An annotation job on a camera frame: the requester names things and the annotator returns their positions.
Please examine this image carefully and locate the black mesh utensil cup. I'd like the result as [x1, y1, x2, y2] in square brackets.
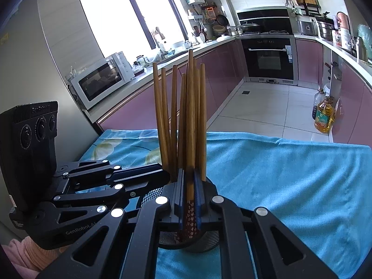
[129, 170, 219, 256]

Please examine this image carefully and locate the plain bamboo chopstick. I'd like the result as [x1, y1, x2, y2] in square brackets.
[153, 62, 170, 172]

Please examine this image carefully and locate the pink sleeve forearm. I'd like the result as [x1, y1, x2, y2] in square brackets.
[2, 236, 69, 272]

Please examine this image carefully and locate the kitchen window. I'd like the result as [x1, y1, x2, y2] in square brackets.
[80, 0, 188, 62]

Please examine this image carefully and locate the white microwave oven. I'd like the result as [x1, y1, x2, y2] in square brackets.
[71, 52, 135, 110]

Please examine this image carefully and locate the blue floral tablecloth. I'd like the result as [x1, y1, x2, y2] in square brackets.
[80, 129, 371, 278]

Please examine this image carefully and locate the cooking oil bottle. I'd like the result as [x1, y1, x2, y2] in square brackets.
[314, 96, 335, 133]

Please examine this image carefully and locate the black built-in oven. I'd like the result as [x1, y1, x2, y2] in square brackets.
[241, 34, 298, 86]

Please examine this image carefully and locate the black wok with lid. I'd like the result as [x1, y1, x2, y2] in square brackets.
[240, 22, 260, 33]

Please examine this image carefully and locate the black range hood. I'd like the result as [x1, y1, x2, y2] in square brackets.
[237, 6, 292, 35]

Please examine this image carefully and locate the steel stock pot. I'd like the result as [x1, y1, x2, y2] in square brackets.
[315, 17, 334, 42]

